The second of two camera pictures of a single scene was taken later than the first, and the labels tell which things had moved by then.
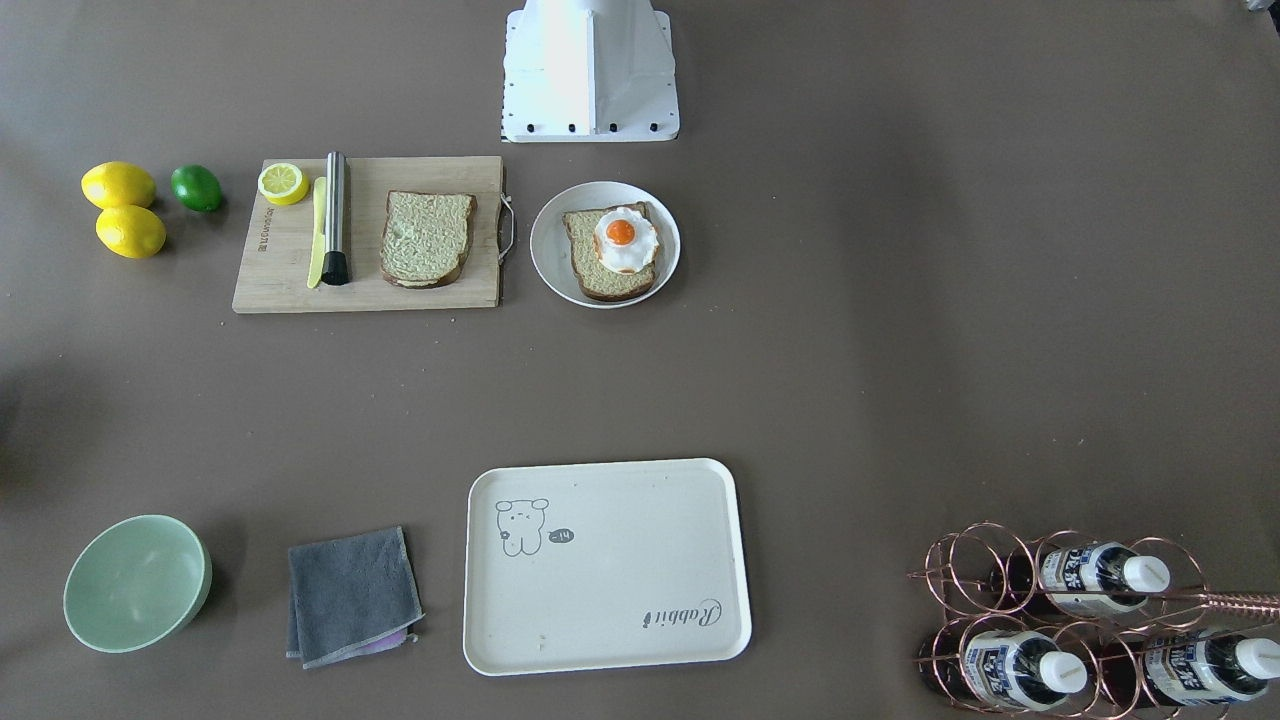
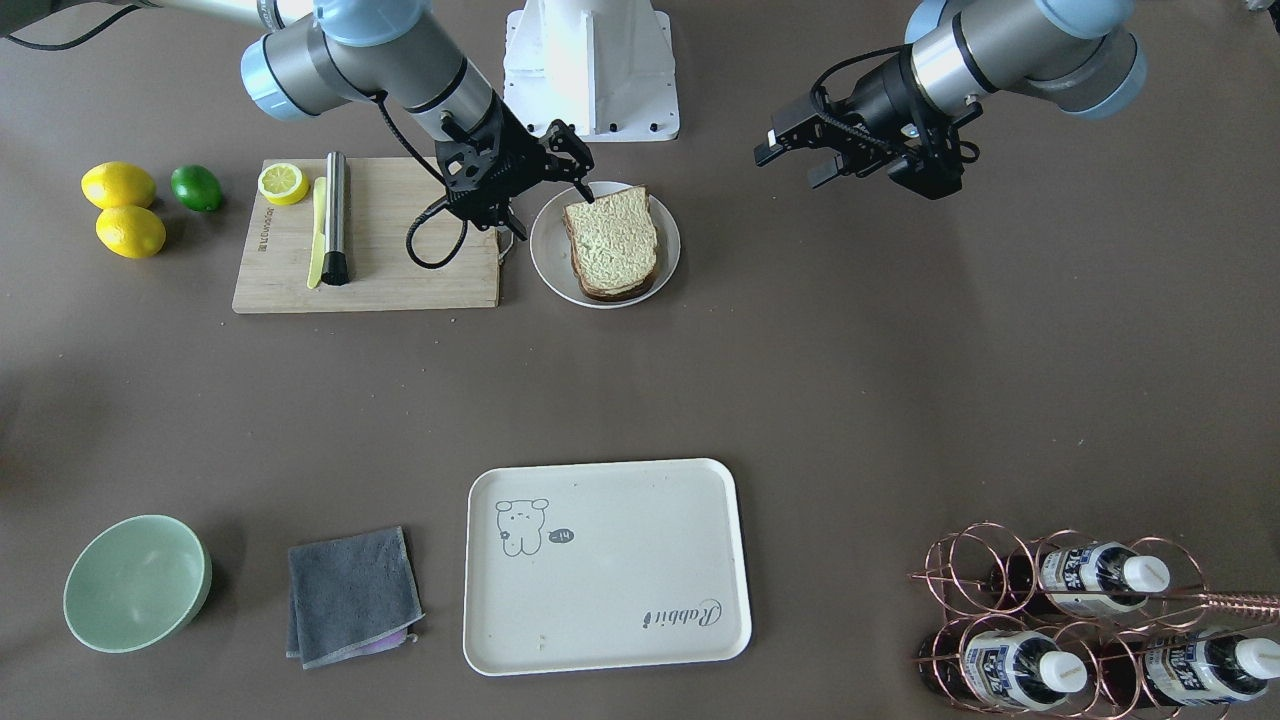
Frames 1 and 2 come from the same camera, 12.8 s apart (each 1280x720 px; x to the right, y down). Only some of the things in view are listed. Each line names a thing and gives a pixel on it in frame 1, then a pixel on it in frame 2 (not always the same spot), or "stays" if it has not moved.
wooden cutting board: (275, 257) stays
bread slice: (426, 237) -> (615, 237)
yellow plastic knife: (315, 266) stays
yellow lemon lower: (131, 230) stays
